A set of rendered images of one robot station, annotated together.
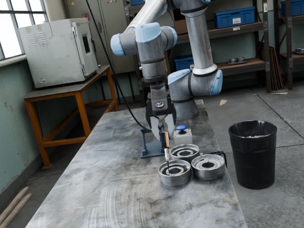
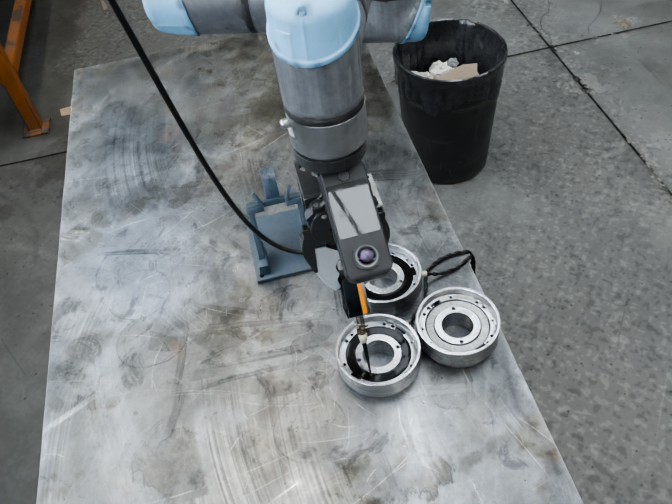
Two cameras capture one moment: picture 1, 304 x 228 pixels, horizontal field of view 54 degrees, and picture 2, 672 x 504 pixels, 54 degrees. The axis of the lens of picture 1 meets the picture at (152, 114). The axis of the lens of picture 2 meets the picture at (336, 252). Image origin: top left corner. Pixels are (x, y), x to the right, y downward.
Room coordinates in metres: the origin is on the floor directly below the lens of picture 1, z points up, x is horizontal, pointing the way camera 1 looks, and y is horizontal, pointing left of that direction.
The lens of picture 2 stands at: (0.42, 0.09, 1.54)
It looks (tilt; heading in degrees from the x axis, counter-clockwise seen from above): 48 degrees down; 347
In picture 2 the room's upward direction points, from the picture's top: 9 degrees counter-clockwise
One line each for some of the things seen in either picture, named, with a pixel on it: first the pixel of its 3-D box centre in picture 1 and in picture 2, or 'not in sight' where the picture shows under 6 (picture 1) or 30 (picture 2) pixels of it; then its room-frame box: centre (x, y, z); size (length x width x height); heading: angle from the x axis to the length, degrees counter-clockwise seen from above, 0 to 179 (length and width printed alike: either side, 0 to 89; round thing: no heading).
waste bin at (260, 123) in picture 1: (253, 154); (447, 107); (2.00, -0.70, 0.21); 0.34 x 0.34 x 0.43
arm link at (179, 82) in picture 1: (181, 83); not in sight; (1.46, -0.17, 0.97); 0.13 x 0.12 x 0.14; 63
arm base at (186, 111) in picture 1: (183, 106); not in sight; (1.46, -0.16, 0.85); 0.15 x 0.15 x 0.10
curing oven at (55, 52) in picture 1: (65, 52); not in sight; (3.39, 0.82, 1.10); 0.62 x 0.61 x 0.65; 173
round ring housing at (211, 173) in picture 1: (208, 167); (457, 328); (0.85, -0.15, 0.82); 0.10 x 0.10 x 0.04
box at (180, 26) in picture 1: (186, 20); not in sight; (4.52, -0.73, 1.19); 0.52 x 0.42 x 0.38; 83
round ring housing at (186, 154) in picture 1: (185, 155); (383, 280); (0.96, -0.09, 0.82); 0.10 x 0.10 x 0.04
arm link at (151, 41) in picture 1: (150, 42); (317, 45); (0.91, -0.03, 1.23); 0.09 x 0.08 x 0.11; 153
